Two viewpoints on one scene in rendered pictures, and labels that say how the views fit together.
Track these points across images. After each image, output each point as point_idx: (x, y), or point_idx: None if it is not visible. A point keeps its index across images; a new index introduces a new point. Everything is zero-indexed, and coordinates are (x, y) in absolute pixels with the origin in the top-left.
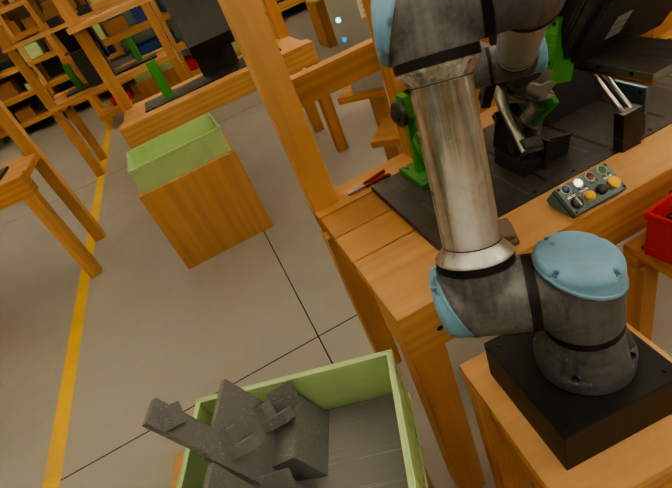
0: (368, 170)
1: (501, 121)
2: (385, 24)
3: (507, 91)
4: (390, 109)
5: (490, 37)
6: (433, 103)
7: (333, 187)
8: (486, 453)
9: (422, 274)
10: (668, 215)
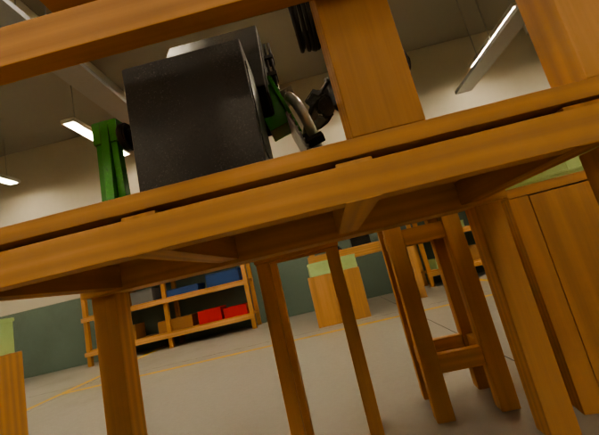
0: (503, 100)
1: (319, 143)
2: None
3: (332, 110)
4: (406, 53)
5: (245, 65)
6: None
7: (547, 78)
8: (478, 276)
9: None
10: None
